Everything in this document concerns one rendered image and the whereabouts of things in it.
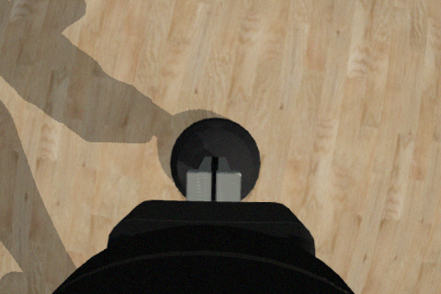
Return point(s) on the black service bell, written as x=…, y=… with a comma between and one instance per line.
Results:
x=219, y=138

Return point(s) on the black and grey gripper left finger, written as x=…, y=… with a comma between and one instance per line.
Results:
x=200, y=182

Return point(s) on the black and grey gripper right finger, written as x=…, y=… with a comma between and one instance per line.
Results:
x=227, y=183

